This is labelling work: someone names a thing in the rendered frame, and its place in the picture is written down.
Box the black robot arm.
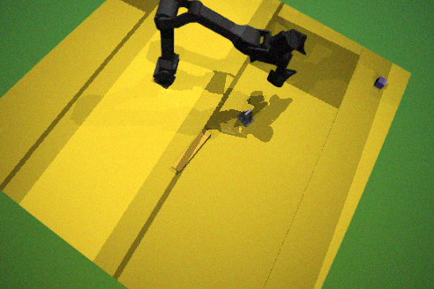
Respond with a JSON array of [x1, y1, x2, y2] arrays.
[[153, 0, 298, 89]]

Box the small purple cube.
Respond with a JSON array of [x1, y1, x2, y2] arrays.
[[374, 76, 387, 90]]

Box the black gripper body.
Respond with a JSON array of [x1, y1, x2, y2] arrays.
[[267, 29, 307, 87]]

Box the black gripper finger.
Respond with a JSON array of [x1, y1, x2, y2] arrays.
[[275, 66, 296, 81], [295, 44, 306, 56]]

